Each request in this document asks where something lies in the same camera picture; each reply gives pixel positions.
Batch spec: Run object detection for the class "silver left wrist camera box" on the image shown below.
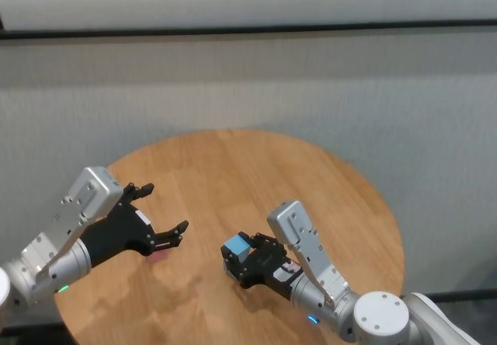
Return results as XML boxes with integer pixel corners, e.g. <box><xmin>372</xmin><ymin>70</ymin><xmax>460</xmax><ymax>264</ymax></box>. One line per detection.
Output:
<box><xmin>21</xmin><ymin>166</ymin><xmax>125</xmax><ymax>284</ymax></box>

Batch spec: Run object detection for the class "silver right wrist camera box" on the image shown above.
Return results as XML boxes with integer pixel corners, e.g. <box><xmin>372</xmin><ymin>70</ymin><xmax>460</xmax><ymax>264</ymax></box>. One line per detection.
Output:
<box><xmin>266</xmin><ymin>200</ymin><xmax>350</xmax><ymax>307</ymax></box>

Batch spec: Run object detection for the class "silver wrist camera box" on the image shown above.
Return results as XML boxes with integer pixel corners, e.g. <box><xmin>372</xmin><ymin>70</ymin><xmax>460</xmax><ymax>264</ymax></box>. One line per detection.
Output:
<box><xmin>266</xmin><ymin>200</ymin><xmax>350</xmax><ymax>307</ymax></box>
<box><xmin>21</xmin><ymin>166</ymin><xmax>125</xmax><ymax>284</ymax></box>

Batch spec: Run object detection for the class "black horizontal wall rail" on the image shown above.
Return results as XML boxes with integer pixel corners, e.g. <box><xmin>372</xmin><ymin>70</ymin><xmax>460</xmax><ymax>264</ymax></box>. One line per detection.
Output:
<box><xmin>0</xmin><ymin>19</ymin><xmax>497</xmax><ymax>42</ymax></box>

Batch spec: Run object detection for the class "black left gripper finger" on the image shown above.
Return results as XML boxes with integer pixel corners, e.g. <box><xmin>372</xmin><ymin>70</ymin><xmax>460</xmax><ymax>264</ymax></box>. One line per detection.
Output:
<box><xmin>148</xmin><ymin>219</ymin><xmax>190</xmax><ymax>255</ymax></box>
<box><xmin>123</xmin><ymin>182</ymin><xmax>155</xmax><ymax>206</ymax></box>

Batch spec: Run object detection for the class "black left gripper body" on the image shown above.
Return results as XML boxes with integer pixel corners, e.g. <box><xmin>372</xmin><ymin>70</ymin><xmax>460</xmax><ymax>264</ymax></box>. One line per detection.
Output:
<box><xmin>79</xmin><ymin>200</ymin><xmax>155</xmax><ymax>268</ymax></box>

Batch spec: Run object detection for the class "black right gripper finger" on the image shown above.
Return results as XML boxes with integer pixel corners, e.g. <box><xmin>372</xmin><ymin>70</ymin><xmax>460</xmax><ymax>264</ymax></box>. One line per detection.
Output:
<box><xmin>239</xmin><ymin>231</ymin><xmax>279</xmax><ymax>250</ymax></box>
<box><xmin>220</xmin><ymin>243</ymin><xmax>246</xmax><ymax>284</ymax></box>

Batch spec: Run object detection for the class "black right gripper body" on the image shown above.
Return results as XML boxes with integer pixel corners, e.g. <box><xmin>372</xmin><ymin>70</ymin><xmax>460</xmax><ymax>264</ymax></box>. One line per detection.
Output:
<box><xmin>238</xmin><ymin>242</ymin><xmax>302</xmax><ymax>302</ymax></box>

